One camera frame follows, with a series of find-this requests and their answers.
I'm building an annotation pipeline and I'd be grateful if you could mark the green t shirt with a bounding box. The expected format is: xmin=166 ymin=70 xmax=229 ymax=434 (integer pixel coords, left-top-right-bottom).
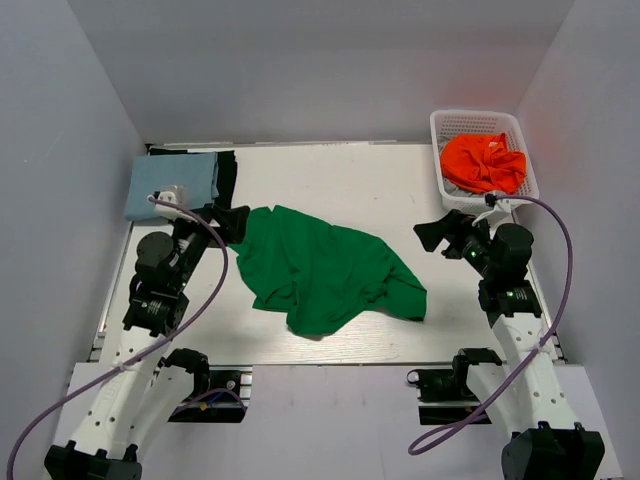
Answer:
xmin=232 ymin=205 xmax=427 ymax=337

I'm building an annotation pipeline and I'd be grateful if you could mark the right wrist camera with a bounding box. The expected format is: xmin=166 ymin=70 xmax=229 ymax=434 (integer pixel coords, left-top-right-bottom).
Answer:
xmin=472 ymin=192 xmax=512 ymax=226

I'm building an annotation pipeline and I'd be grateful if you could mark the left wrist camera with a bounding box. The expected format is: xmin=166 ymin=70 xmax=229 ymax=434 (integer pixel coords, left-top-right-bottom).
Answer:
xmin=147 ymin=185 xmax=188 ymax=221

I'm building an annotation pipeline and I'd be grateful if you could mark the orange t shirt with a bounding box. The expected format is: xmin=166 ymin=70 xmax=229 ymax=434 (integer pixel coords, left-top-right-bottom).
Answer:
xmin=440 ymin=133 xmax=527 ymax=194

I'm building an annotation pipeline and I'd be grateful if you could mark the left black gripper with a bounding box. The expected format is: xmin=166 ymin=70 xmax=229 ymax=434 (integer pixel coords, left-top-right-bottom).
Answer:
xmin=169 ymin=204 xmax=250 ymax=291

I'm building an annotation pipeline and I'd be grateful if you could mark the white plastic basket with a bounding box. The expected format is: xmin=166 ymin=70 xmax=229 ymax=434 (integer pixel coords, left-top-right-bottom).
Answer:
xmin=430 ymin=109 xmax=539 ymax=214

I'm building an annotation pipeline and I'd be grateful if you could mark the folded black t shirt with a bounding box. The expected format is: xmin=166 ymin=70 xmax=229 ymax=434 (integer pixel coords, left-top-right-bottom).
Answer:
xmin=148 ymin=148 xmax=238 ymax=209

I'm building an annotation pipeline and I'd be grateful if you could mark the grey garment in basket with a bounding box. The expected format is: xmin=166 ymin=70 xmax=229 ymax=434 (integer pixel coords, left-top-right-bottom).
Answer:
xmin=437 ymin=136 xmax=486 ymax=198

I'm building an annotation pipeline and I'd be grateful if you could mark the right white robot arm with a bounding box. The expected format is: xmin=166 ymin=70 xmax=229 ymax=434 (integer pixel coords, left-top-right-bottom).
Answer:
xmin=413 ymin=210 xmax=605 ymax=479

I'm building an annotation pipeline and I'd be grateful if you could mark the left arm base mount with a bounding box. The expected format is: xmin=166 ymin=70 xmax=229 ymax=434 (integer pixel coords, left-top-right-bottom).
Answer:
xmin=169 ymin=366 xmax=252 ymax=424

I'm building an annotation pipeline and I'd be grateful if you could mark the folded light blue t shirt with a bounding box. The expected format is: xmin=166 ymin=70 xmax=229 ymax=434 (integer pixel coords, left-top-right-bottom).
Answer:
xmin=125 ymin=152 xmax=218 ymax=222

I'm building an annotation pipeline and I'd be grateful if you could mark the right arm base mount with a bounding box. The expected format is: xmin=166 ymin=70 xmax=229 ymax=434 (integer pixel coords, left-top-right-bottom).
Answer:
xmin=406 ymin=368 xmax=480 ymax=426

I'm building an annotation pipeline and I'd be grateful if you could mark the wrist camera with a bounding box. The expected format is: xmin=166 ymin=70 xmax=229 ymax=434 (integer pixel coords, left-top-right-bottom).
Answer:
xmin=472 ymin=192 xmax=512 ymax=226
xmin=147 ymin=185 xmax=188 ymax=221

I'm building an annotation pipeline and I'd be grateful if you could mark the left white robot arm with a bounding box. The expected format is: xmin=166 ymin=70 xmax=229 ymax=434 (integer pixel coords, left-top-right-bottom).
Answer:
xmin=44 ymin=201 xmax=250 ymax=479

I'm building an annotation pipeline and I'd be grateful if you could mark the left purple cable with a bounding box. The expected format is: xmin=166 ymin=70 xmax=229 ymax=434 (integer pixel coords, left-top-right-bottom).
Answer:
xmin=4 ymin=195 xmax=230 ymax=480

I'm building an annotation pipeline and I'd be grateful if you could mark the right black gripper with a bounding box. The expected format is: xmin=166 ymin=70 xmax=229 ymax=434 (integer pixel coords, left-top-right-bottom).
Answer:
xmin=414 ymin=209 xmax=499 ymax=279

